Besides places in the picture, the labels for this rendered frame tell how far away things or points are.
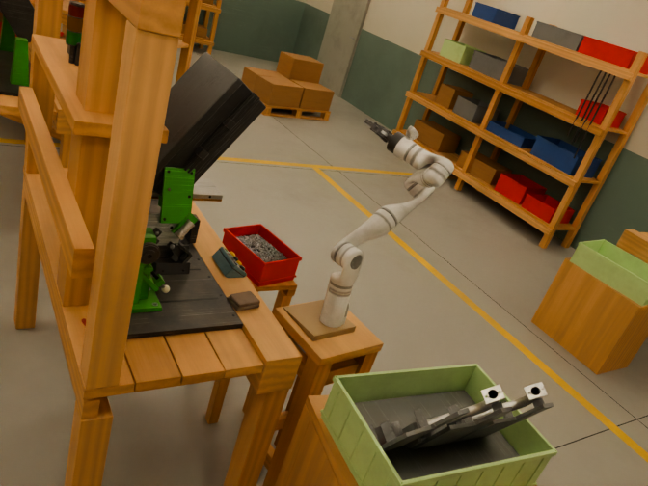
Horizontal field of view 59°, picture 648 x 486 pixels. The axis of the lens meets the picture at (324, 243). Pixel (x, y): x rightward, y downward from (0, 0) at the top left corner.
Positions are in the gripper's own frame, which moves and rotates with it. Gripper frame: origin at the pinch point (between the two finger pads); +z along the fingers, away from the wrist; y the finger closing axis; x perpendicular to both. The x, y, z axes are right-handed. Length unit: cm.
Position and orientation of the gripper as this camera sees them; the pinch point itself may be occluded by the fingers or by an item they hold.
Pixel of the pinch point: (369, 123)
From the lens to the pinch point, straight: 209.6
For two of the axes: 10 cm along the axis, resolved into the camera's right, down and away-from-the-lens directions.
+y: 3.5, 0.7, 9.3
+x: 5.7, -8.0, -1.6
